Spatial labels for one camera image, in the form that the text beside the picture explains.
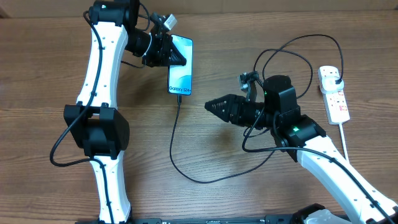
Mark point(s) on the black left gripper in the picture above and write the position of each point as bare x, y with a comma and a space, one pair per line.
165, 48

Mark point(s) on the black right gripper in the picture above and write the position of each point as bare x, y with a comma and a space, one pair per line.
232, 103

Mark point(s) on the blue Samsung Galaxy smartphone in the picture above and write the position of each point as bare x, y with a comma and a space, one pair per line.
181, 66

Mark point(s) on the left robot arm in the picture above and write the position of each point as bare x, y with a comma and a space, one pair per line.
94, 121

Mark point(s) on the white charger plug adapter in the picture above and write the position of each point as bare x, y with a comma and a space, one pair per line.
329, 85

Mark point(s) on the white power strip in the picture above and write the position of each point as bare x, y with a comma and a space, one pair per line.
335, 103

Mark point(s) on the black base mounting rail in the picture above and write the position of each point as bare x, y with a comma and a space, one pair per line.
314, 213

